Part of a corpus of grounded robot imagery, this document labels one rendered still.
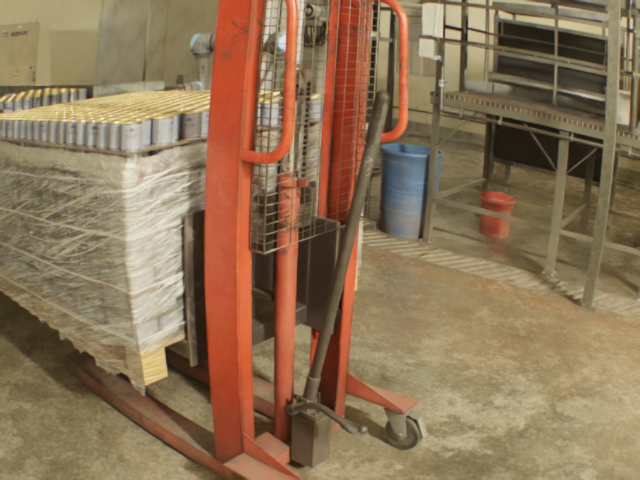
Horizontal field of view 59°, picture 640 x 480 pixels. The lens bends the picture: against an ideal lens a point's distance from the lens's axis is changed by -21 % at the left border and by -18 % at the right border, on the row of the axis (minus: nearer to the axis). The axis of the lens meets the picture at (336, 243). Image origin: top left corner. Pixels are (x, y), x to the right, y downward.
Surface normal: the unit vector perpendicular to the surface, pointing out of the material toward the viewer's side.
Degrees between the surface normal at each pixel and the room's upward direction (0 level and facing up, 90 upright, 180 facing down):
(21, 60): 90
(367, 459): 0
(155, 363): 88
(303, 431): 90
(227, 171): 90
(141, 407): 0
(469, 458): 0
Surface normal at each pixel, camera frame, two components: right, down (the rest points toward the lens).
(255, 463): 0.06, -0.95
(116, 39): -0.58, 0.22
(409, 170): -0.15, 0.32
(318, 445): 0.81, 0.22
